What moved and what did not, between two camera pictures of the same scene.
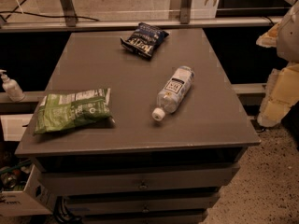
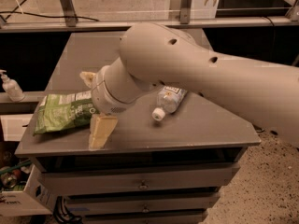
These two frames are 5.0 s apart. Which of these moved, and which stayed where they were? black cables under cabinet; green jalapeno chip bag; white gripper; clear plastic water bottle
Moved: white gripper
Stayed: green jalapeno chip bag; black cables under cabinet; clear plastic water bottle
